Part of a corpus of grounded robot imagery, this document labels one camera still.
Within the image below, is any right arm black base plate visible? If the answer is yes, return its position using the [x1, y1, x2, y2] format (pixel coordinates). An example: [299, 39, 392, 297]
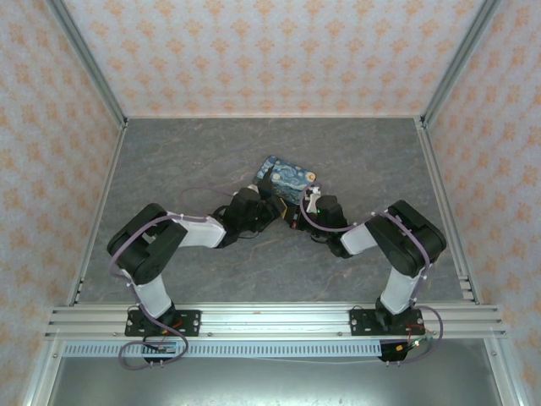
[349, 307, 426, 338]

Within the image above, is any aluminium frame post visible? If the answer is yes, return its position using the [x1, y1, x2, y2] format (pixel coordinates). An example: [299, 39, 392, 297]
[45, 0, 128, 129]
[419, 0, 505, 129]

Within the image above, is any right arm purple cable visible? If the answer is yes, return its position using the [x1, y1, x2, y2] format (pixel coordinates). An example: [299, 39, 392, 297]
[298, 181, 445, 365]

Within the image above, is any starry night painted tin box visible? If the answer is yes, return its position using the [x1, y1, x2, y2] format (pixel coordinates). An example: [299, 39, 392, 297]
[251, 155, 319, 209]

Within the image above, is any aluminium cross rail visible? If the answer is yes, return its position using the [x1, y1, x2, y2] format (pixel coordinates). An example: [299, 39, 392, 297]
[43, 303, 507, 340]

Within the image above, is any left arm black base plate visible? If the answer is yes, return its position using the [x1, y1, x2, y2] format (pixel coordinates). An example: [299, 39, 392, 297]
[124, 309, 203, 338]

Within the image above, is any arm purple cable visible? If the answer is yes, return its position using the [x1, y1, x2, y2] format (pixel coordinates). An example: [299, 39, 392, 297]
[298, 181, 445, 365]
[108, 185, 240, 372]

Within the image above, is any white slotted cable duct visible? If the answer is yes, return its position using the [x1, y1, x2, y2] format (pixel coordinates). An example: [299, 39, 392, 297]
[62, 341, 384, 358]

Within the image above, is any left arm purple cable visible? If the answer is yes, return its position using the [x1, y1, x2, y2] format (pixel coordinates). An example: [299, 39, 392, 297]
[108, 185, 240, 372]

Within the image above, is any aluminium table side rail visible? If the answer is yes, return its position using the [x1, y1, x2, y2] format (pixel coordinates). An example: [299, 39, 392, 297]
[63, 120, 128, 306]
[415, 117, 484, 305]

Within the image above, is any grey metal sheet shelf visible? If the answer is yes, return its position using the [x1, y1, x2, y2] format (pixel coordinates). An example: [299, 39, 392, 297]
[44, 354, 523, 406]

